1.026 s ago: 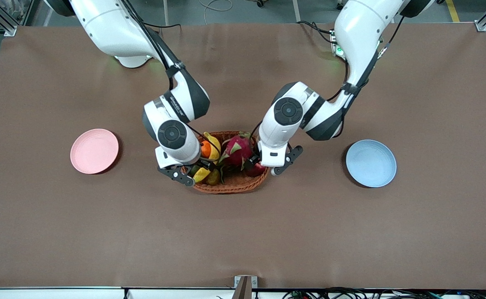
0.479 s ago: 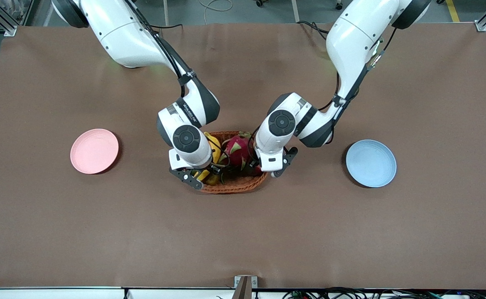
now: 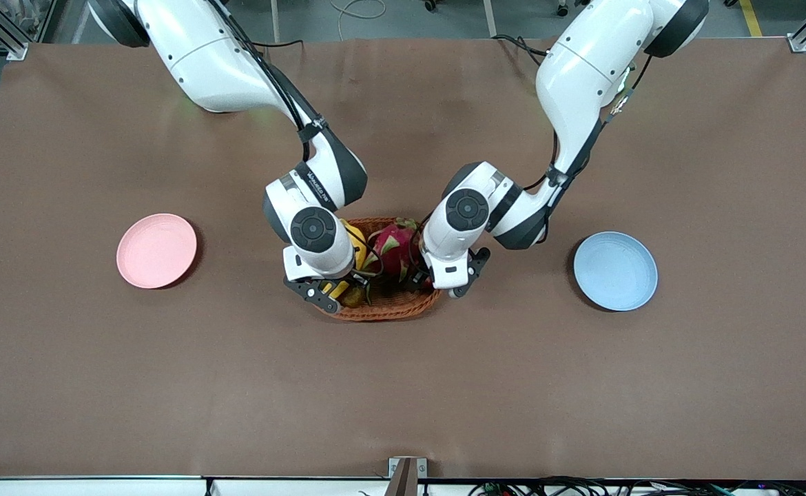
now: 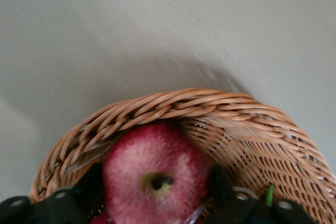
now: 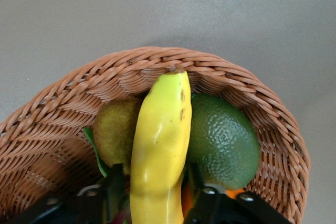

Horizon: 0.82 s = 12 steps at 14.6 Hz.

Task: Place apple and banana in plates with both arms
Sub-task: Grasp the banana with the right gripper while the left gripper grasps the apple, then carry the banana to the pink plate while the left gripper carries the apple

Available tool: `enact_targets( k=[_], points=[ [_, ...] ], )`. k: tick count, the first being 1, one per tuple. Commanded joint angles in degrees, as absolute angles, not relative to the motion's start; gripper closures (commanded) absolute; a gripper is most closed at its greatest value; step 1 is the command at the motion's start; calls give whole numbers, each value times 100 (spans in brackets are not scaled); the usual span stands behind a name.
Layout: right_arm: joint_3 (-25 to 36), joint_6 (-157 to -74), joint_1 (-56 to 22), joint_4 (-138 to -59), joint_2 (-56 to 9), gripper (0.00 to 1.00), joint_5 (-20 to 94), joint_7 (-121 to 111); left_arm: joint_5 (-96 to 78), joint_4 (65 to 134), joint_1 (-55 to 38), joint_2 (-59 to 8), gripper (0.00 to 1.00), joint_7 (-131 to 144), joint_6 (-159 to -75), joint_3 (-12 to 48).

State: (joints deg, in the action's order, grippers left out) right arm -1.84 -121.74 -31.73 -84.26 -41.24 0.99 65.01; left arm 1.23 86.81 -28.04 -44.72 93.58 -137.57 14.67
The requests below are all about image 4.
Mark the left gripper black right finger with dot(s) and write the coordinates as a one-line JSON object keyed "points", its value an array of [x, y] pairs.
{"points": [[236, 208]]}

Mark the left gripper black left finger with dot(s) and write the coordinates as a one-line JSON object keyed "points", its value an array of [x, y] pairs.
{"points": [[52, 208]]}

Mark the red apple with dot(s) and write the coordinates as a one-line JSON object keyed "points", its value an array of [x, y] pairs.
{"points": [[157, 155]]}

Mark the pink dragon fruit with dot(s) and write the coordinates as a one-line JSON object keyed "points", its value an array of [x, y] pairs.
{"points": [[269, 195]]}

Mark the brown wicker basket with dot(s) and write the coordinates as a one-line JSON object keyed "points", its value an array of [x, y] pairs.
{"points": [[183, 103]]}

